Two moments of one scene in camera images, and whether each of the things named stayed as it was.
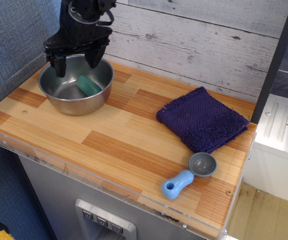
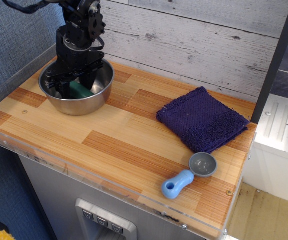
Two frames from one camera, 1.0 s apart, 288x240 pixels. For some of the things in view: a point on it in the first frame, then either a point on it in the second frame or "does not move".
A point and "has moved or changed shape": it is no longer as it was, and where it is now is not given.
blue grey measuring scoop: x=201 y=164 does not move
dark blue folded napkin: x=207 y=123 does not move
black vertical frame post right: x=278 y=59 does not move
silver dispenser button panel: x=85 y=210 does not move
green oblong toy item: x=86 y=86 has moved or changed shape
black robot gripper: x=82 y=30 -> x=71 y=63
